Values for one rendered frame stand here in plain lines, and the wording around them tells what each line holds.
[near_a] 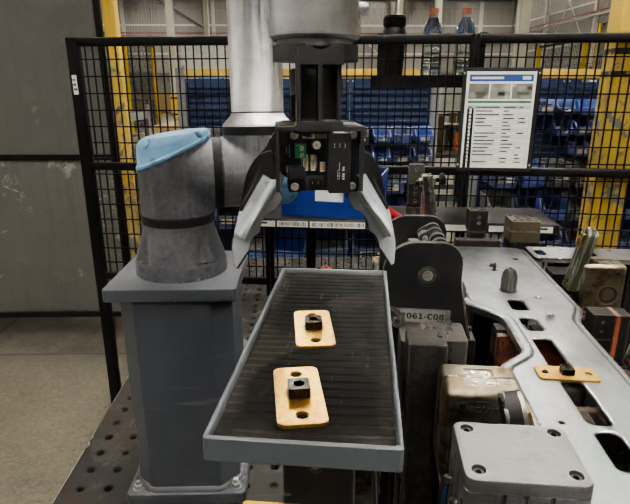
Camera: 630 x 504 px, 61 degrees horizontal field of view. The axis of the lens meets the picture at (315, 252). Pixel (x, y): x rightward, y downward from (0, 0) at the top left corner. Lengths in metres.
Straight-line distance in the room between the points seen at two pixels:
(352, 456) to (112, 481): 0.80
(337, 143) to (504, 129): 1.38
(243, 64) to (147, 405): 0.57
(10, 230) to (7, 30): 1.02
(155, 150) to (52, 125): 2.29
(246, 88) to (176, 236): 0.25
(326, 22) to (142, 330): 0.61
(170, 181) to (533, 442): 0.61
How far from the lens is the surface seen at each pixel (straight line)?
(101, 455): 1.21
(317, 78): 0.43
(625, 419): 0.80
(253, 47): 0.88
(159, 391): 0.95
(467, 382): 0.64
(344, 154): 0.43
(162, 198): 0.86
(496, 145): 1.78
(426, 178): 1.19
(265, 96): 0.87
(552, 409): 0.78
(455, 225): 1.58
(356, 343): 0.53
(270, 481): 1.08
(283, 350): 0.51
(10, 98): 3.20
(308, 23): 0.44
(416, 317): 0.80
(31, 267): 3.37
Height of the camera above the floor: 1.40
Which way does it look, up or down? 17 degrees down
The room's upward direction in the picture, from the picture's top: straight up
